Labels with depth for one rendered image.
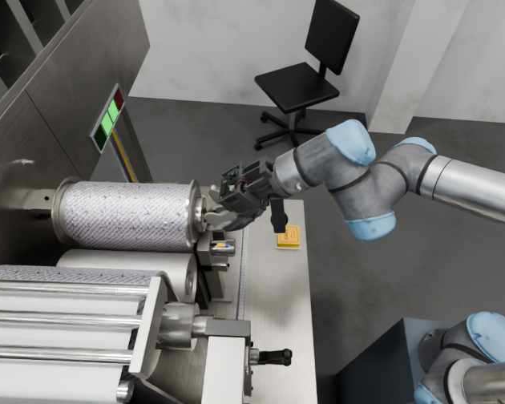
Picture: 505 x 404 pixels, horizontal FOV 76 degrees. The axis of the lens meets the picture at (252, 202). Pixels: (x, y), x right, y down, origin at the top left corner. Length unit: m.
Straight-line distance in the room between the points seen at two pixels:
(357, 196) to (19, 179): 0.63
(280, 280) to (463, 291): 1.49
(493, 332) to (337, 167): 0.50
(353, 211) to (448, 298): 1.73
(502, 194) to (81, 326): 0.57
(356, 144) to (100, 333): 0.41
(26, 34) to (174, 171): 1.81
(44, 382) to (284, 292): 0.69
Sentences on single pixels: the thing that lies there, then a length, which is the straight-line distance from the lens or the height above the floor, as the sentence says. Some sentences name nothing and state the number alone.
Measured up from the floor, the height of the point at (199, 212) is 1.28.
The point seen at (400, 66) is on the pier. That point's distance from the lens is 2.64.
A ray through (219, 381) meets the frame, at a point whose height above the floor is 1.44.
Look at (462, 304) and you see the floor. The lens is 2.25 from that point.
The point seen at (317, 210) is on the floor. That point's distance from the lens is 2.27.
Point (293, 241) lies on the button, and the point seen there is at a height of 0.92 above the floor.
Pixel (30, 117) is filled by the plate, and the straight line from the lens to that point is 0.81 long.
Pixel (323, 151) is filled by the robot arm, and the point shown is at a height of 1.46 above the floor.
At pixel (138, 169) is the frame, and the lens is 1.84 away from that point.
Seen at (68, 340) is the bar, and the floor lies 1.44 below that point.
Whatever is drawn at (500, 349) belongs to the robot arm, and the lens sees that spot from 0.85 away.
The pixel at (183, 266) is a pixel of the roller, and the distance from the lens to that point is 0.65.
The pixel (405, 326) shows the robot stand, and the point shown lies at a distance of 1.03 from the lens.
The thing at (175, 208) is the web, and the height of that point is 1.31.
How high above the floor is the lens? 1.81
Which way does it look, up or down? 53 degrees down
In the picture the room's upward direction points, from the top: straight up
